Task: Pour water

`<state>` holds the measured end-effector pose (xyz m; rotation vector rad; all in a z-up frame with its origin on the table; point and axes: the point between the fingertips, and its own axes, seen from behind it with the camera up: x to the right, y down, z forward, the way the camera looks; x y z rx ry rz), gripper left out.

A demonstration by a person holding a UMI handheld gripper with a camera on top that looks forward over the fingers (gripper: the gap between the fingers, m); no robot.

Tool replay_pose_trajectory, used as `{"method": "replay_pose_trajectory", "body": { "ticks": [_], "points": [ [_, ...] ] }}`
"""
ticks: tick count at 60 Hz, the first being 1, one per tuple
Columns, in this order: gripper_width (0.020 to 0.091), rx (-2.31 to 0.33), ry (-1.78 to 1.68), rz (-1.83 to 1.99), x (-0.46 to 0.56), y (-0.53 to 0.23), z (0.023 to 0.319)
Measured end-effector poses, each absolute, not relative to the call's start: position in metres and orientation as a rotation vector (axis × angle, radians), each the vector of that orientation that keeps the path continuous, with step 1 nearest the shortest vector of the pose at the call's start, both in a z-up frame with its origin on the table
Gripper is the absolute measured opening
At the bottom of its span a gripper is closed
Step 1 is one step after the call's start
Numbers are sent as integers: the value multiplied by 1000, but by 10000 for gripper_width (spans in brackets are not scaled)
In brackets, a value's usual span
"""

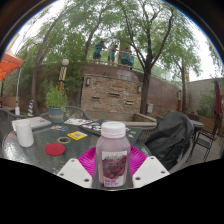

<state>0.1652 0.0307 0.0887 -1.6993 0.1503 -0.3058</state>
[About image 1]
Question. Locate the green plant in teal pot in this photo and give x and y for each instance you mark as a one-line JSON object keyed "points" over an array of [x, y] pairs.
{"points": [[56, 114]]}

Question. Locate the pink juice bottle white cap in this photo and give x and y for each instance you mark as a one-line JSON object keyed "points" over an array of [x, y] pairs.
{"points": [[112, 156]]}

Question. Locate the yellow card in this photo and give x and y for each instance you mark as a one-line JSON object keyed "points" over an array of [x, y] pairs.
{"points": [[77, 135]]}

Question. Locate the white cup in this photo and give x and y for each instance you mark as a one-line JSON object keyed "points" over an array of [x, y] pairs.
{"points": [[25, 133]]}

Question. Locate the flat round red coaster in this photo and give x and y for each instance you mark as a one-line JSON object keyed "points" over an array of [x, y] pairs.
{"points": [[55, 149]]}

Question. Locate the silver laptop with stickers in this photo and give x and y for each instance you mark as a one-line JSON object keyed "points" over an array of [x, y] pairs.
{"points": [[40, 121]]}

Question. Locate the dark patio table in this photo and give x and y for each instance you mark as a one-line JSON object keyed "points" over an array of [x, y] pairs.
{"points": [[198, 124]]}

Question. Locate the small colourful card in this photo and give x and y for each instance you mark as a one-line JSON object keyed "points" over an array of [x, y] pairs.
{"points": [[59, 128]]}

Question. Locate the tall green tree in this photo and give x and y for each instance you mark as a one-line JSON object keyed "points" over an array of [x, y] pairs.
{"points": [[35, 90], [145, 88]]}

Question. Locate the orange canopy tent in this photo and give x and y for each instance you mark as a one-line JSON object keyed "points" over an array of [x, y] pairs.
{"points": [[10, 65]]}

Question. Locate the wall lamp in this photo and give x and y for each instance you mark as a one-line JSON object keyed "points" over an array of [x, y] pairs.
{"points": [[139, 89], [88, 81]]}

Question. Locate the blue yellow striped cone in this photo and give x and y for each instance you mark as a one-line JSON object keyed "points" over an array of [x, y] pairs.
{"points": [[30, 109]]}

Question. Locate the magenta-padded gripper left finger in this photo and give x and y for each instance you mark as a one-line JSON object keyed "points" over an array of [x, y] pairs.
{"points": [[71, 171]]}

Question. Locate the black laptop with stickers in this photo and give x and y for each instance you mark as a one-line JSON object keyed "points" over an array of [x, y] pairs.
{"points": [[90, 127]]}

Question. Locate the grey wall box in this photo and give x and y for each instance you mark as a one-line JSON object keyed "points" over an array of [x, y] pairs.
{"points": [[150, 108]]}

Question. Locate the black jacket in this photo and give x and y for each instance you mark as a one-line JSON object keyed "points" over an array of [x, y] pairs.
{"points": [[170, 136]]}

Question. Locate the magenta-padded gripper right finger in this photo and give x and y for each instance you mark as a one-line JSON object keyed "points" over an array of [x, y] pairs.
{"points": [[150, 170]]}

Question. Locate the closed red umbrella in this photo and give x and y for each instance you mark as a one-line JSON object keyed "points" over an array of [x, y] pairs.
{"points": [[218, 103]]}

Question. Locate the person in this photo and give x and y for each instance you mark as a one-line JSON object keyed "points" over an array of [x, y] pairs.
{"points": [[98, 51], [112, 55], [124, 57], [131, 60]]}

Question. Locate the black metal patio chair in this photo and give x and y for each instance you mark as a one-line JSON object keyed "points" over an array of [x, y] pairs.
{"points": [[206, 141]]}

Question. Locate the globe lamp post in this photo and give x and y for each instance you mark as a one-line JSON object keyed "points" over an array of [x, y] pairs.
{"points": [[63, 75]]}

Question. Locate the white sticker sheet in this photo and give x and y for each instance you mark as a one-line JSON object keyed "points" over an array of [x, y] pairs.
{"points": [[76, 121]]}

